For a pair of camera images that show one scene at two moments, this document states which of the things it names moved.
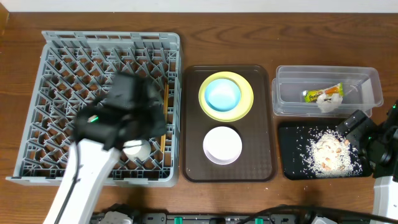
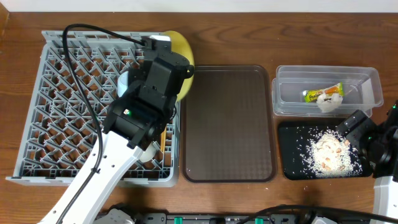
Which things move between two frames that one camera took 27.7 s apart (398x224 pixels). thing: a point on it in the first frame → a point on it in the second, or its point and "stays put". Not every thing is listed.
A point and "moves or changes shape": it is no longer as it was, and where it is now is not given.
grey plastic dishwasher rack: [74, 68] stays put
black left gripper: [157, 126] → [131, 78]
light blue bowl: [222, 94] moves or changes shape
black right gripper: [366, 126] stays put
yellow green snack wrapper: [311, 96] stays put
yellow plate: [240, 110] → [180, 46]
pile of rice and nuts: [329, 153] stays put
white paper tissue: [329, 104] stays put
